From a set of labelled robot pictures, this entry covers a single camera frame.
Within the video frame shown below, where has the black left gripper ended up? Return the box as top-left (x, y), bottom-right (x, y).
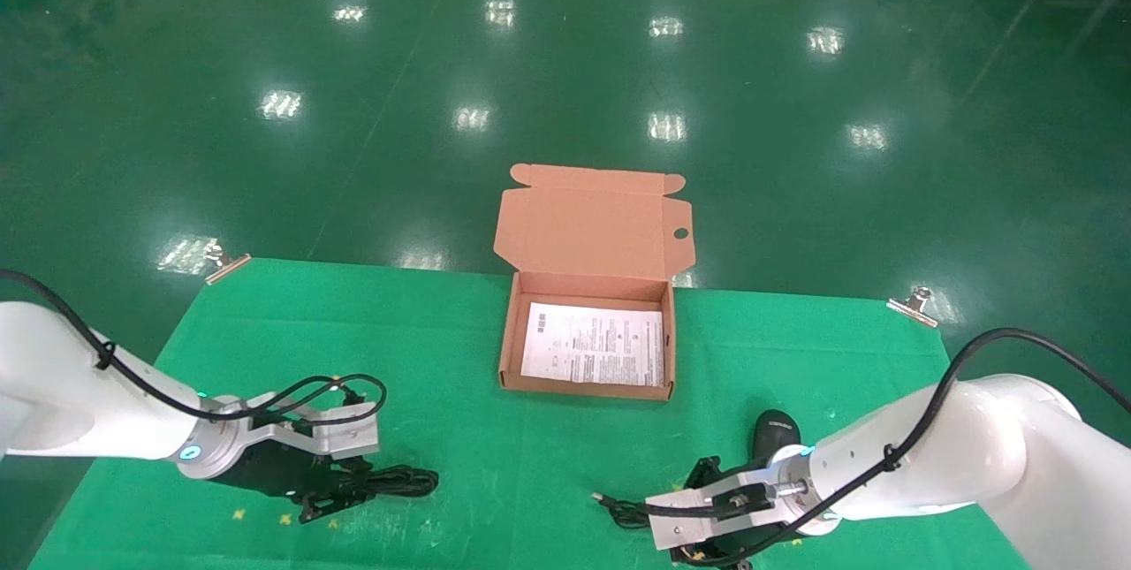
top-left (212, 445), bottom-right (377, 525)

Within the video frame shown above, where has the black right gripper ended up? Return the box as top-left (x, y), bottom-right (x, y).
top-left (672, 456), bottom-right (802, 570)

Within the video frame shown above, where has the black data cable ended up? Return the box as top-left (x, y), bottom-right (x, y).
top-left (346, 465), bottom-right (440, 501)

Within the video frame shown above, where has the black wired computer mouse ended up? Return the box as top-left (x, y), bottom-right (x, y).
top-left (594, 409), bottom-right (804, 530)

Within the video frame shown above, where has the brown open cardboard box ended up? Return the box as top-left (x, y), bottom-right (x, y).
top-left (493, 163), bottom-right (695, 401)

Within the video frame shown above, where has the green table cloth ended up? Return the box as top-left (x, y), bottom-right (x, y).
top-left (27, 257), bottom-right (1035, 570)

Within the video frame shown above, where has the white printed paper sheet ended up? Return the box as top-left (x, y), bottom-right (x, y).
top-left (520, 302), bottom-right (665, 387)

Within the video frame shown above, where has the metal table clip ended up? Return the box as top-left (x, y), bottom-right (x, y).
top-left (886, 286), bottom-right (939, 328)
top-left (205, 253), bottom-right (253, 286)

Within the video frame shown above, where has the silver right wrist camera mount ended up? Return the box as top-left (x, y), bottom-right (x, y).
top-left (645, 462), bottom-right (809, 551)

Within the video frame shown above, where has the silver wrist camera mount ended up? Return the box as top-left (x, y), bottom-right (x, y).
top-left (208, 389), bottom-right (382, 461)
top-left (645, 462), bottom-right (809, 551)

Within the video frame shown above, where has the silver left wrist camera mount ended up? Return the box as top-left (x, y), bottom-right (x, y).
top-left (208, 389), bottom-right (382, 461)

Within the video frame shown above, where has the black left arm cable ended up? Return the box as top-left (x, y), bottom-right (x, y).
top-left (0, 269), bottom-right (389, 423)

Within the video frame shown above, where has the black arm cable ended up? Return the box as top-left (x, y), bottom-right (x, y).
top-left (643, 327), bottom-right (1131, 569)
top-left (0, 269), bottom-right (389, 423)

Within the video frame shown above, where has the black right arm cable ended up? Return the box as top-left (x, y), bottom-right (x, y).
top-left (643, 327), bottom-right (1131, 569)

